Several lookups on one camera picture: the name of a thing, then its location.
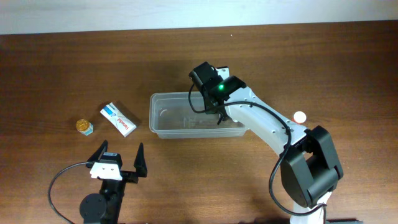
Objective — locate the orange tube white cap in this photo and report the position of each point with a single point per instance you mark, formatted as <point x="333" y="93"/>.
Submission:
<point x="300" y="117"/>

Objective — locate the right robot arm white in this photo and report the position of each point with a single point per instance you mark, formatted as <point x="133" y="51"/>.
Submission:
<point x="308" y="168"/>

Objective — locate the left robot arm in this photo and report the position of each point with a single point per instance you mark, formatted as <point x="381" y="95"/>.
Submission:
<point x="105" y="206"/>

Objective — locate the white Panadol box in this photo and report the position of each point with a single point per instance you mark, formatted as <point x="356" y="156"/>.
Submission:
<point x="124" y="125"/>

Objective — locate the clear plastic container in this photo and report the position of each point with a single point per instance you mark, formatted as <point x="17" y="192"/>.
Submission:
<point x="172" y="117"/>

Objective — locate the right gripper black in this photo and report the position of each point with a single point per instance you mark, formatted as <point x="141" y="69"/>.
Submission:
<point x="213" y="104"/>

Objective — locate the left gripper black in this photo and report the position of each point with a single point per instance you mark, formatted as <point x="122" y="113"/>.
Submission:
<point x="127" y="175"/>

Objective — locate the small gold-lid jar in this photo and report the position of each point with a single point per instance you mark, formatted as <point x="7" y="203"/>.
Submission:
<point x="84" y="127"/>

